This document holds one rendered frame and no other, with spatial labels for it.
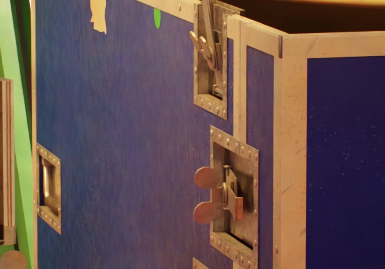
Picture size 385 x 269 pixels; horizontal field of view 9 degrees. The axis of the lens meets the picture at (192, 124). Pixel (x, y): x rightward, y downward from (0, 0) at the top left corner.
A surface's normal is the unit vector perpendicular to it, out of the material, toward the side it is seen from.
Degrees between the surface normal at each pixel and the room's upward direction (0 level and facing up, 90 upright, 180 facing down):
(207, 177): 100
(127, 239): 90
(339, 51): 90
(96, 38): 90
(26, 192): 76
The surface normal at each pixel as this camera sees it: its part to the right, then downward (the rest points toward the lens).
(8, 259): 0.13, 0.10
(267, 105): -0.96, 0.04
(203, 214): 0.23, 0.32
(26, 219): 0.57, -0.12
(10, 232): 0.53, 0.13
